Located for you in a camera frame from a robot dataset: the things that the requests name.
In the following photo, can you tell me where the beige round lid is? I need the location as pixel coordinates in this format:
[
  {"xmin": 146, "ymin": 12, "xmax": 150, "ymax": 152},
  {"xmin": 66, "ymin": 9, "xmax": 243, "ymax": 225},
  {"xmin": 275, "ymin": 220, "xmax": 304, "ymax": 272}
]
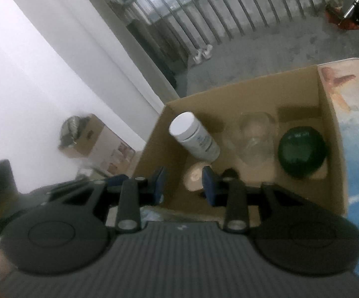
[{"xmin": 183, "ymin": 161, "xmax": 210, "ymax": 192}]

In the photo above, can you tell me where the printed appliance carton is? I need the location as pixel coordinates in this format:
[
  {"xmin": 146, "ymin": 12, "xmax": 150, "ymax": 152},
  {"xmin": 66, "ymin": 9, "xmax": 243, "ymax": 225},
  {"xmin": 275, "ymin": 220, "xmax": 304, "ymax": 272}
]
[{"xmin": 88, "ymin": 126, "xmax": 135, "ymax": 175}]

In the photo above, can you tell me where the white supplement bottle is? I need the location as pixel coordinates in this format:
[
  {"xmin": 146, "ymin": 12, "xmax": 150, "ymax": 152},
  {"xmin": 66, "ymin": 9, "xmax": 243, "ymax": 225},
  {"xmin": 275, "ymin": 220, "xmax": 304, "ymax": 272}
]
[{"xmin": 169, "ymin": 112, "xmax": 220, "ymax": 163}]

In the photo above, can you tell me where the clear glass jar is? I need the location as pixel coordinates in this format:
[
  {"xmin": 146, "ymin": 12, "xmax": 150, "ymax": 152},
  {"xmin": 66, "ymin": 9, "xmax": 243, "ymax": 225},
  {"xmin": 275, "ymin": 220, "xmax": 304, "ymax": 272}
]
[{"xmin": 222, "ymin": 112, "xmax": 276, "ymax": 167}]

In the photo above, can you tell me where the small cardboard box with junk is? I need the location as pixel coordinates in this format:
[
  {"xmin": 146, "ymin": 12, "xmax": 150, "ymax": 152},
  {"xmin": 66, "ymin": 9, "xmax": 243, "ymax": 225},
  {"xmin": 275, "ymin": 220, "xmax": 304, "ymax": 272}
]
[{"xmin": 58, "ymin": 114, "xmax": 105, "ymax": 159}]

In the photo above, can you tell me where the open cardboard box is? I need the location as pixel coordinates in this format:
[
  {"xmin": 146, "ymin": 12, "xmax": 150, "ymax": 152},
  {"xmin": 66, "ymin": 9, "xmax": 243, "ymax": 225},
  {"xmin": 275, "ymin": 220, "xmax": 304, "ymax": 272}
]
[{"xmin": 134, "ymin": 66, "xmax": 348, "ymax": 221}]

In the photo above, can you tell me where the dark green round container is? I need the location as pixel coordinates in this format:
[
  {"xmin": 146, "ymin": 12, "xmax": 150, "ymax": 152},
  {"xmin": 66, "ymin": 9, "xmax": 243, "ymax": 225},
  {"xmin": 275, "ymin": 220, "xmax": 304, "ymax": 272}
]
[{"xmin": 278, "ymin": 126, "xmax": 328, "ymax": 179}]

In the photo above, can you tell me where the white sneaker left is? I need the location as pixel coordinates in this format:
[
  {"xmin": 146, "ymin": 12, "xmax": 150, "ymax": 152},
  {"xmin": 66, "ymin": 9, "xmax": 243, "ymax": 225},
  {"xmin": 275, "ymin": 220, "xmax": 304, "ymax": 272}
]
[{"xmin": 192, "ymin": 49, "xmax": 203, "ymax": 65}]

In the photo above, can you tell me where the metal balcony railing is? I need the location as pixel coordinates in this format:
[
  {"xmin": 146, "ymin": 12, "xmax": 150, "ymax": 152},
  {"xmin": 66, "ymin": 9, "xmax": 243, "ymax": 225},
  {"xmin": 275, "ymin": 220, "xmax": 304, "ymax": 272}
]
[{"xmin": 116, "ymin": 0, "xmax": 324, "ymax": 52}]

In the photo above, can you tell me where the orange red bag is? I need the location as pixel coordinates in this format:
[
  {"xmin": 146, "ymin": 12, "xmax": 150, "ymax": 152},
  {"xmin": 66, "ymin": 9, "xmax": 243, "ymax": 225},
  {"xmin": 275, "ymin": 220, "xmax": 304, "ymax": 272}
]
[{"xmin": 325, "ymin": 4, "xmax": 359, "ymax": 30}]

